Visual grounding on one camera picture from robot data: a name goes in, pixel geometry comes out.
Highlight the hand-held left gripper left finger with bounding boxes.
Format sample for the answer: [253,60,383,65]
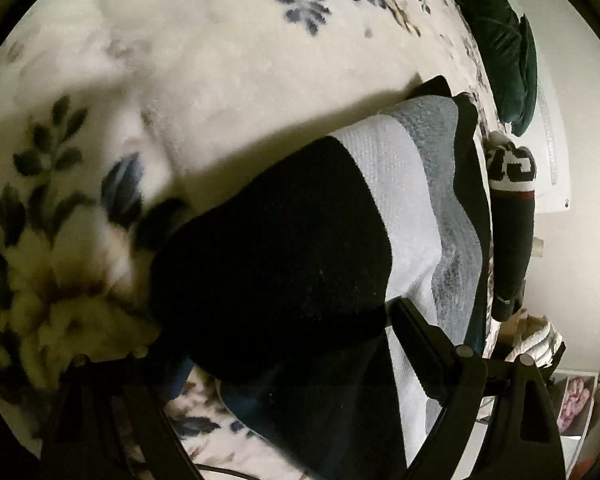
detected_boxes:
[40,347,196,480]

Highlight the floral blanket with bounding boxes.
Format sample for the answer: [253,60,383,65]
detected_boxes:
[0,0,496,480]

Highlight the black garment with white lettering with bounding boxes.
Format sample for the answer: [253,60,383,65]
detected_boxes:
[484,130,538,322]

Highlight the dark green pillows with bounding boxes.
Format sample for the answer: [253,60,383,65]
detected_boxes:
[430,0,538,137]

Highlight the pink bedding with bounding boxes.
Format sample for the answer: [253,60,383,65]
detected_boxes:
[557,377,593,433]

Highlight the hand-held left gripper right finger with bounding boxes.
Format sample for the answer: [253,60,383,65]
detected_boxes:
[389,298,567,480]

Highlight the striped knit sweater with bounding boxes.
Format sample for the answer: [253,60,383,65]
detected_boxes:
[147,75,493,480]

